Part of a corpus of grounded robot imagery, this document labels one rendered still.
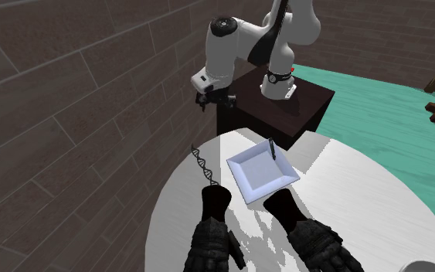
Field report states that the dark robot stand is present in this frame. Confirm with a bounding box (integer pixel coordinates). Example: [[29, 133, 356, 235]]
[[216, 64, 336, 151]]

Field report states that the black double helix figure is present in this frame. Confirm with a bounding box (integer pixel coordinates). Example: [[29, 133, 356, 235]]
[[190, 144, 222, 187]]

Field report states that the square white plate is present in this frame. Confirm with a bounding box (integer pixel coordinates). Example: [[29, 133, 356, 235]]
[[226, 138, 301, 206]]

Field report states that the black glove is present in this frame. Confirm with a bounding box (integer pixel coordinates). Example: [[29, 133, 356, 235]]
[[182, 185, 247, 272], [263, 188, 365, 272]]

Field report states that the teal rug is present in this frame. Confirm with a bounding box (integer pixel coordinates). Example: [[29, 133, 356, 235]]
[[291, 63, 435, 246]]

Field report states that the round white table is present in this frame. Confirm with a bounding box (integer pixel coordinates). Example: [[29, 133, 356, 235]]
[[144, 127, 435, 272]]

